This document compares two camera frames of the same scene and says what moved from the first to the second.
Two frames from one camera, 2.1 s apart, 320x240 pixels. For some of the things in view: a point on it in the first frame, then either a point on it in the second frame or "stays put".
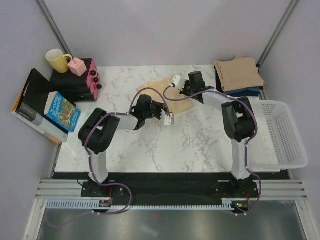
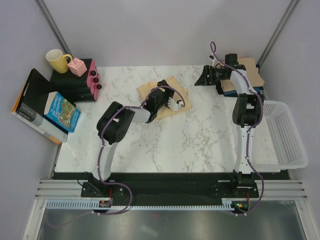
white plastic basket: (277, 145) stays put
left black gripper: (160, 106) → (167, 94)
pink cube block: (77, 66) stays put
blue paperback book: (62, 111) stays put
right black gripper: (183, 91) → (203, 80)
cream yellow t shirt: (162, 90) stays put
